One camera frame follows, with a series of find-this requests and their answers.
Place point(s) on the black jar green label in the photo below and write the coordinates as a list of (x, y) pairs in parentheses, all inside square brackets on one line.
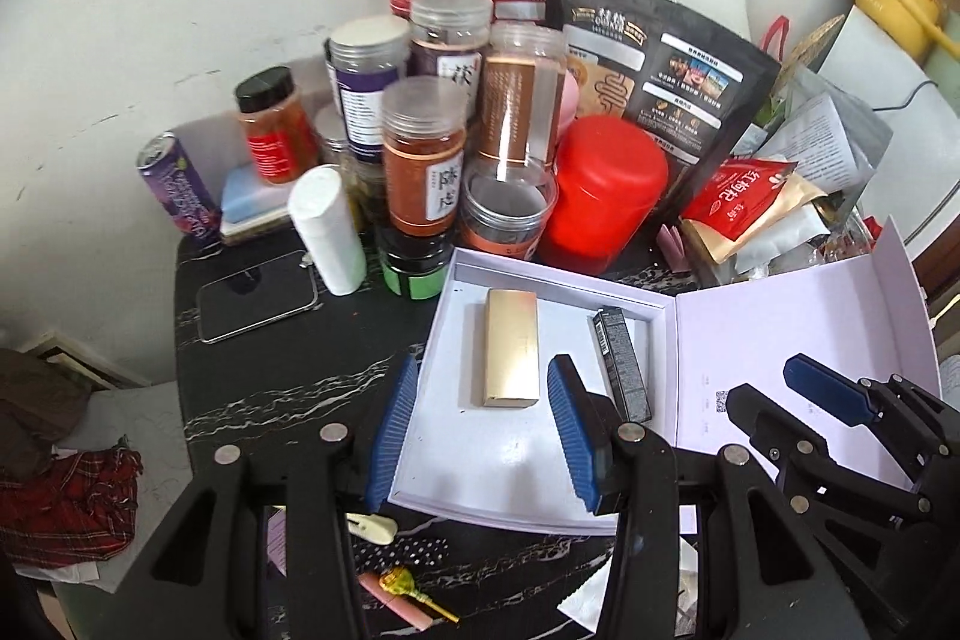
[(412, 272)]

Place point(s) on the red snack packet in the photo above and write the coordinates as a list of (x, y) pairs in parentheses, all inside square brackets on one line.
[(731, 197)]

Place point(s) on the red canister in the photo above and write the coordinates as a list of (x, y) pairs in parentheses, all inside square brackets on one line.
[(607, 190)]

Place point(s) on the red sachet packets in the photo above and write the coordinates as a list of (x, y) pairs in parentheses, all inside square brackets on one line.
[(780, 212)]

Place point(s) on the cream hair clip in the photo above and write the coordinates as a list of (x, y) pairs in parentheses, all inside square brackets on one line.
[(375, 527)]

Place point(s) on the small clear jar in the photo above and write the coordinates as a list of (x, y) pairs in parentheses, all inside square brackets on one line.
[(330, 134)]

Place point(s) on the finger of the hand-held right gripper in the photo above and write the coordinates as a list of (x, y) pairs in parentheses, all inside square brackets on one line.
[(825, 389), (757, 415)]

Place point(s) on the clear-cased phone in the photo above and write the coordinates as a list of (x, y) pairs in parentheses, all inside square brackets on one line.
[(255, 299)]

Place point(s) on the black-lid chili jar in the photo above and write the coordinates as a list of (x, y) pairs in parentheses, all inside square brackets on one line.
[(276, 130)]

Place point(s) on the red plaid cloth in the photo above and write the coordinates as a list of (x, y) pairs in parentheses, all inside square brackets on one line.
[(67, 505)]

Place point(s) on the slim black carton box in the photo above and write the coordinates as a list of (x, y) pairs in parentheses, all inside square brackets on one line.
[(622, 362)]

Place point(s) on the lavender gift box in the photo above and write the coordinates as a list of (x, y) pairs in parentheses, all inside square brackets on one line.
[(787, 325)]

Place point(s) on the cluster of clear food jars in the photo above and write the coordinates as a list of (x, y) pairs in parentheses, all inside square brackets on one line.
[(420, 160)]

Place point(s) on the pink folded packet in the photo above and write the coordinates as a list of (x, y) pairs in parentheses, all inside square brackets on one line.
[(675, 246)]

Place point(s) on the tall jar copper label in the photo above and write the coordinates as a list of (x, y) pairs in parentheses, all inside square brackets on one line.
[(521, 100)]

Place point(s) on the yellow bowl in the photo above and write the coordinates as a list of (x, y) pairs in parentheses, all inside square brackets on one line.
[(896, 3)]

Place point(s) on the pink egg sponge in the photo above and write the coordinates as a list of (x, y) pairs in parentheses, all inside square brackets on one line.
[(570, 100)]

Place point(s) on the silver-lid jar purple label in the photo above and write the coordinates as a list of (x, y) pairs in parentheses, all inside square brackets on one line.
[(364, 78)]

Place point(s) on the purple drink can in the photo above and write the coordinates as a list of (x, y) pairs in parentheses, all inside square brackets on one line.
[(180, 190)]

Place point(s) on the clear jar dark contents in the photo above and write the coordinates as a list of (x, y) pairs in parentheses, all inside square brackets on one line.
[(446, 40)]

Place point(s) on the woven straw fan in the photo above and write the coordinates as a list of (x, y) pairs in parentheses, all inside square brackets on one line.
[(814, 40)]

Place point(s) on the short clear jar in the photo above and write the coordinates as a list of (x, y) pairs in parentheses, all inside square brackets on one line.
[(502, 212)]

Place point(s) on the white paper sheet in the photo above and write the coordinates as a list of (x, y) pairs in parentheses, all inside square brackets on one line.
[(585, 602)]

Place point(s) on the blue and white box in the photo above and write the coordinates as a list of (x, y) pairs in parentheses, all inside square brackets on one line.
[(251, 201)]

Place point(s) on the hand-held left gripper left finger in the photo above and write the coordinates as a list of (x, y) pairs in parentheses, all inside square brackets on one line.
[(391, 434)]

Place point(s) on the yellow lollipop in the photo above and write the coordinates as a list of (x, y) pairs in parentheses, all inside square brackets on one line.
[(396, 584)]

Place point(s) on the pink razor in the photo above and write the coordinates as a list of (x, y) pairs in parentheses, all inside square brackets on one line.
[(375, 589)]

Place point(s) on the gold carton box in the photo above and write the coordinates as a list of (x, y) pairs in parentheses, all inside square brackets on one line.
[(510, 347)]

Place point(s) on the printed paper leaflet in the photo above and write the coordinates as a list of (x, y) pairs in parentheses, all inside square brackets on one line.
[(825, 138)]

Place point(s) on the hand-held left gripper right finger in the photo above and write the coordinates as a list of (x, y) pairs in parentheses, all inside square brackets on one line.
[(568, 434)]

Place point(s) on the white bottle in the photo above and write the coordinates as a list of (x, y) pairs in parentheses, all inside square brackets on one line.
[(330, 231)]

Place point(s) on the black printed pouch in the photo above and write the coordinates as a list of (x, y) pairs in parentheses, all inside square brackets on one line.
[(660, 63)]

